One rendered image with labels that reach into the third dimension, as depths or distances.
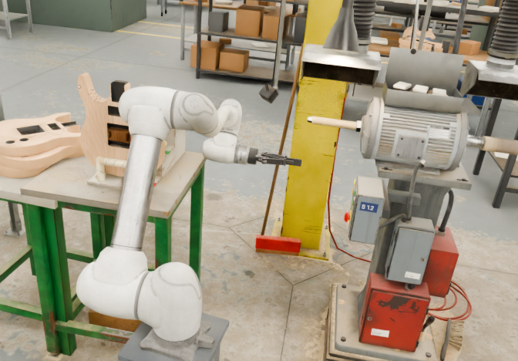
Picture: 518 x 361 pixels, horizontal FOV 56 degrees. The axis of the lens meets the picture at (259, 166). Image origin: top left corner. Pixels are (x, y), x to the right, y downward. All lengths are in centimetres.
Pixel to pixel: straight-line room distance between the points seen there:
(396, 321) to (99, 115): 151
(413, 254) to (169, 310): 103
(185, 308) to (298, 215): 181
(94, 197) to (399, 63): 132
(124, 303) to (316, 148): 178
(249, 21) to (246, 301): 463
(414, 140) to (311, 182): 131
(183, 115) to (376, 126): 75
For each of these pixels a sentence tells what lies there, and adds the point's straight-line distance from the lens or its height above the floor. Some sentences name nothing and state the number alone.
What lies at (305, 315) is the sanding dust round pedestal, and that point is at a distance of 289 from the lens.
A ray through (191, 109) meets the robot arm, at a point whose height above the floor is 140.
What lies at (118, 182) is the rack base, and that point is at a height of 94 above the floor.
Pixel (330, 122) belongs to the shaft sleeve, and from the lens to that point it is 201.
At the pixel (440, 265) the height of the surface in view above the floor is 72.
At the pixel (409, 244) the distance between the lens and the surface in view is 206.
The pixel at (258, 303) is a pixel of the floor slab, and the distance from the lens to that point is 292.
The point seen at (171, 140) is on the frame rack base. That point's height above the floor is 105.
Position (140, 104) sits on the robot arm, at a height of 139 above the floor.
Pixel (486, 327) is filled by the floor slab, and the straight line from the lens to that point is 322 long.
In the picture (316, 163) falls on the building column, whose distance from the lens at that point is 306.
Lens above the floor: 192
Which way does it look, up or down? 25 degrees down
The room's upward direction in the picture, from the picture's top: 5 degrees clockwise
